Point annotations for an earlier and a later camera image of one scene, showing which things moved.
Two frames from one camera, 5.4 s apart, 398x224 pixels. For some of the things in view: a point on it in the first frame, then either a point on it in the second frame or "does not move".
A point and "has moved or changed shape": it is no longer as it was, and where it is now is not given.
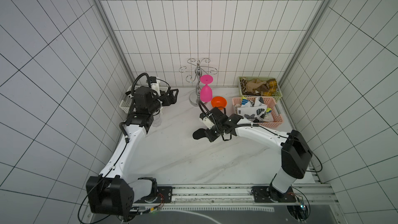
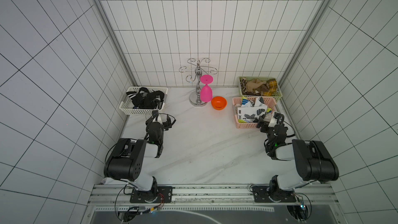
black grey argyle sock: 199,133 has moved or changed shape
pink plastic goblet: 205,92 does not move
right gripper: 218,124 to 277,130
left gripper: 167,101 to 167,124
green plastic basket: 259,86 does not move
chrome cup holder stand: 195,98 does not move
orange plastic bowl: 219,102 does not move
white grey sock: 254,113 does not move
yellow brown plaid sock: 272,85 does not move
